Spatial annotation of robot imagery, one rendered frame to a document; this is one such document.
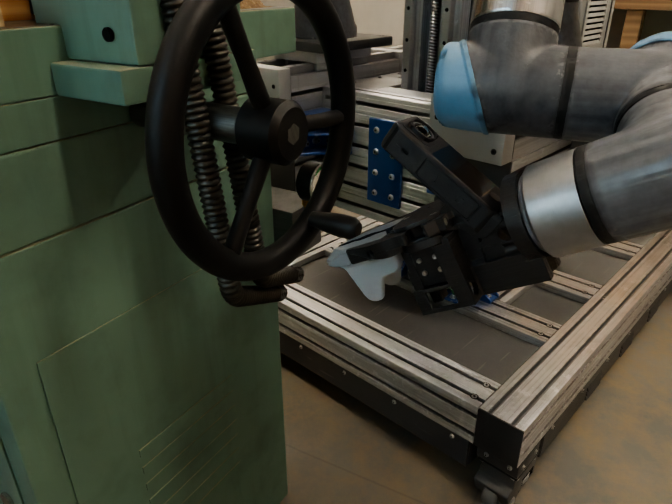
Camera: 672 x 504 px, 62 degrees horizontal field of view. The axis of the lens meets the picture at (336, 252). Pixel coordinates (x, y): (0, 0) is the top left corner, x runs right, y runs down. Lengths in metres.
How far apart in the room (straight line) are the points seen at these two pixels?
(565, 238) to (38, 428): 0.55
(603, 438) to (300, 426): 0.69
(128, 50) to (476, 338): 0.99
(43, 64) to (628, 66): 0.49
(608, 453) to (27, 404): 1.16
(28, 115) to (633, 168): 0.49
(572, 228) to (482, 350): 0.87
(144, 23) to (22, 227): 0.22
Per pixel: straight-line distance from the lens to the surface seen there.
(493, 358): 1.26
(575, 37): 1.02
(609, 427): 1.50
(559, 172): 0.43
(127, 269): 0.68
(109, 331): 0.69
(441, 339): 1.29
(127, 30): 0.53
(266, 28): 0.81
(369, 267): 0.52
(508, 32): 0.50
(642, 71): 0.50
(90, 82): 0.55
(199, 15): 0.45
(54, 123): 0.60
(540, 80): 0.49
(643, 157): 0.41
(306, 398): 1.44
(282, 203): 0.88
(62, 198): 0.61
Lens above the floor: 0.94
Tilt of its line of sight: 26 degrees down
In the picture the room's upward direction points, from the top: straight up
